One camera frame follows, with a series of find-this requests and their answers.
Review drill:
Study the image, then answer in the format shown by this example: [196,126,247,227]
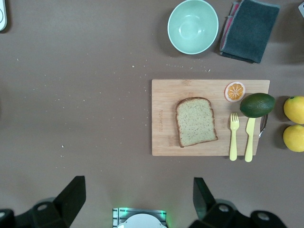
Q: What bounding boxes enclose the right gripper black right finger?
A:
[187,177,289,228]

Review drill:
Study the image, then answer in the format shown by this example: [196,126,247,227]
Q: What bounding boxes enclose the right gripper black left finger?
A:
[0,175,86,228]

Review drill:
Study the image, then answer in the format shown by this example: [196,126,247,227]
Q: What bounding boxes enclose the plain bread slice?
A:
[175,96,219,148]

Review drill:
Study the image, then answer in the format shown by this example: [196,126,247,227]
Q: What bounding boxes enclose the pale yellow plastic fork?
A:
[229,112,240,162]

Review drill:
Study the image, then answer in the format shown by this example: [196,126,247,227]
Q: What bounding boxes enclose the pale yellow plastic knife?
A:
[244,116,257,163]

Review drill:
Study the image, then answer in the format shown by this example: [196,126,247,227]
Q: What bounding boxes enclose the yellow lemon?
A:
[283,95,304,124]
[282,124,304,152]

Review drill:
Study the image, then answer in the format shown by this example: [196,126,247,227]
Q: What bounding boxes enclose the dark green avocado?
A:
[239,93,276,119]

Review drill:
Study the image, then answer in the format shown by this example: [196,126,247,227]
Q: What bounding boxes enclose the toy orange slice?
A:
[224,81,247,103]

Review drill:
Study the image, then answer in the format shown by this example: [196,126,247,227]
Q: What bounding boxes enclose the bamboo cutting board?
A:
[151,78,271,157]

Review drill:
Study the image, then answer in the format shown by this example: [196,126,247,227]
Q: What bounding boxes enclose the dark grey folded cloth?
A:
[218,0,281,64]

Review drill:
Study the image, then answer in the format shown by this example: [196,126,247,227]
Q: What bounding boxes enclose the pale green bowl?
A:
[167,0,219,55]

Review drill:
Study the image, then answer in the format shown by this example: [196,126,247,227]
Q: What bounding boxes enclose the cream tray with bear print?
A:
[0,0,8,32]

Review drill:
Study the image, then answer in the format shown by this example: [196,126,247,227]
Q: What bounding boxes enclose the metal base plate of right arm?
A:
[112,207,168,228]

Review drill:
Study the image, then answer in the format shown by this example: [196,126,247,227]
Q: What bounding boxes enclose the small curved metal handle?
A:
[258,113,269,139]

